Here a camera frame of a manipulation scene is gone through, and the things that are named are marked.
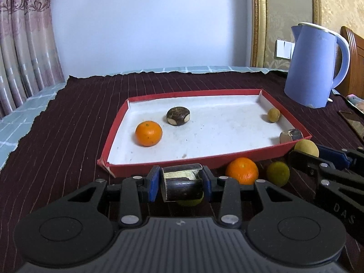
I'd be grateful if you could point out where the pink patterned curtain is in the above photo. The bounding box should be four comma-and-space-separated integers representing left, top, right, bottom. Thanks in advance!
0, 0, 65, 118

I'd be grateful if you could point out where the green lime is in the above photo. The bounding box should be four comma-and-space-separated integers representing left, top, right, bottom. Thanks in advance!
176, 192, 205, 207

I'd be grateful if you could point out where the wooden chair back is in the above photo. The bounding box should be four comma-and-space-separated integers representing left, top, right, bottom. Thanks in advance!
341, 25, 364, 99

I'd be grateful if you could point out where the gold ornate wall frame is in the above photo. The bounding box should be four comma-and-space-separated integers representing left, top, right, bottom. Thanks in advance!
250, 0, 322, 69

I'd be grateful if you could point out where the dark maroon striped cloth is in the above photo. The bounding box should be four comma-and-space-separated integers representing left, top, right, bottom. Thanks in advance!
0, 70, 364, 273

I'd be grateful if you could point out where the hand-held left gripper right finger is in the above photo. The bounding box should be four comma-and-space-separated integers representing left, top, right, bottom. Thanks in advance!
201, 166, 299, 228

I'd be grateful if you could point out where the red cardboard tray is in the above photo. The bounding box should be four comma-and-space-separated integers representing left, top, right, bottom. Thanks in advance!
97, 89, 313, 178

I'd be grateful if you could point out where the small brown longan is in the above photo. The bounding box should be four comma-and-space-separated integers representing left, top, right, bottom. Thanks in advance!
267, 108, 281, 123

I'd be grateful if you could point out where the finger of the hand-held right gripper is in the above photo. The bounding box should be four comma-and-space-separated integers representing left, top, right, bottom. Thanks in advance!
287, 149, 353, 190
316, 144, 364, 173

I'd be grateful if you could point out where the pale yellow round fruit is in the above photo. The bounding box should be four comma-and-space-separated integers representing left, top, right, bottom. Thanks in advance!
294, 139, 319, 157

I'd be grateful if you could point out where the blue electric kettle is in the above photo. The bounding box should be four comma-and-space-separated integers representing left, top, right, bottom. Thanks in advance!
284, 22, 351, 109

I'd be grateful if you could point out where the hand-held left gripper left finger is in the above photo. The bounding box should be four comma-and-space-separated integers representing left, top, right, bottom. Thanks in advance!
64, 165, 161, 228

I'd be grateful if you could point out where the green round fruit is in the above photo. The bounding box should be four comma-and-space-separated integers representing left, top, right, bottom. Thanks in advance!
266, 161, 291, 187

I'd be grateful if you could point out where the patterned pink fabric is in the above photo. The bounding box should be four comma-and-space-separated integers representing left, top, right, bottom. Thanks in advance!
345, 95, 364, 113

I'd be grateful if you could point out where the white wall switch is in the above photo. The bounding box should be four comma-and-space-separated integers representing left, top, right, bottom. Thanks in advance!
275, 40, 295, 60

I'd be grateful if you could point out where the olive brown folded cloth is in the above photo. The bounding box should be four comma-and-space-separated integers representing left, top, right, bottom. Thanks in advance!
338, 110, 364, 143

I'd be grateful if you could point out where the short cut sugarcane piece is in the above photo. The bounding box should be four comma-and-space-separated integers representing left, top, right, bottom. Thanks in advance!
279, 129, 303, 145

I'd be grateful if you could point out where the orange mandarin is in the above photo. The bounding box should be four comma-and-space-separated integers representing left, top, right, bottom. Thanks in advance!
225, 157, 259, 185
135, 121, 163, 147

